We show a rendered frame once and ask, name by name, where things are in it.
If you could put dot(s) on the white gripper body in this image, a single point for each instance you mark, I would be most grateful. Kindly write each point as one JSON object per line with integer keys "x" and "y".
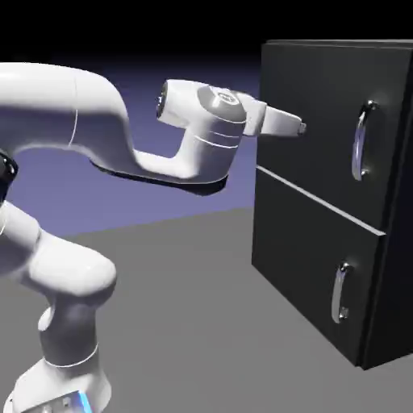
{"x": 280, "y": 122}

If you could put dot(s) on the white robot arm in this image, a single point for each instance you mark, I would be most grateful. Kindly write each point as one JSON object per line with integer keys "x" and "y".
{"x": 96, "y": 129}

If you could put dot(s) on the black cabinet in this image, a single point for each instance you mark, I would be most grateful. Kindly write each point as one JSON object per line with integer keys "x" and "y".
{"x": 395, "y": 258}

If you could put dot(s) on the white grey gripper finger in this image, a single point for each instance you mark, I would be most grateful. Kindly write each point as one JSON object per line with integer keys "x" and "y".
{"x": 302, "y": 127}

